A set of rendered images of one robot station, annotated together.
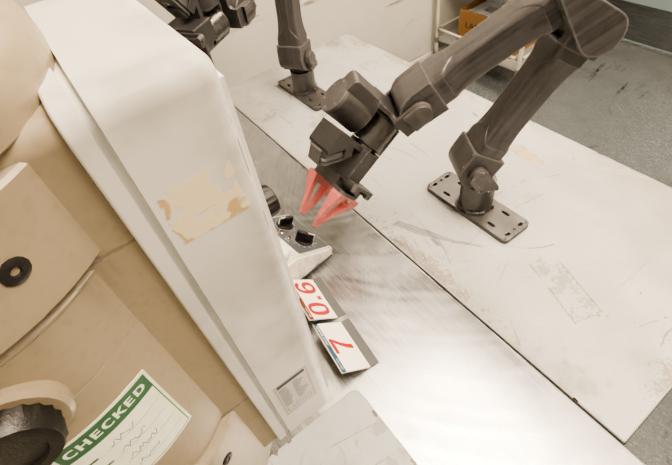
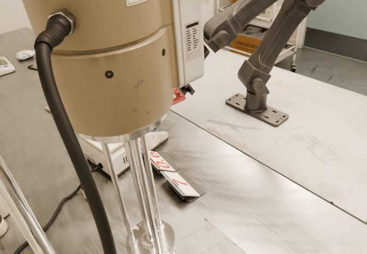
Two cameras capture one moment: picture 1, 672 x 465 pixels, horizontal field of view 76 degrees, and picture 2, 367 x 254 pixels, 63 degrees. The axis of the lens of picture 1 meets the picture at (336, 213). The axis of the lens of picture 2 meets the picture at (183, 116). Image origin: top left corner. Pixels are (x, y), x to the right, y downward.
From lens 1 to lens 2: 21 cm
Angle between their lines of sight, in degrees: 14
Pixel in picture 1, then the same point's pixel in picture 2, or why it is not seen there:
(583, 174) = (316, 92)
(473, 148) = (253, 66)
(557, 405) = (321, 206)
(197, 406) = not seen: outside the picture
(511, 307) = (285, 158)
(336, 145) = not seen: hidden behind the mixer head
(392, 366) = (214, 194)
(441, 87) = (233, 22)
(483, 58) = (255, 6)
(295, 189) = not seen: hidden behind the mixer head
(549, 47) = (290, 3)
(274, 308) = not seen: outside the picture
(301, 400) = (194, 54)
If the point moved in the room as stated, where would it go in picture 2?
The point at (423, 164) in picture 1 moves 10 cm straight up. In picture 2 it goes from (221, 91) to (221, 65)
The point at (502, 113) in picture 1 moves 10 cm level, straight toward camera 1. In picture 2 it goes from (267, 43) to (266, 58)
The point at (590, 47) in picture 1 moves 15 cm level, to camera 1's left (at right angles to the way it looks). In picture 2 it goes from (312, 0) to (254, 8)
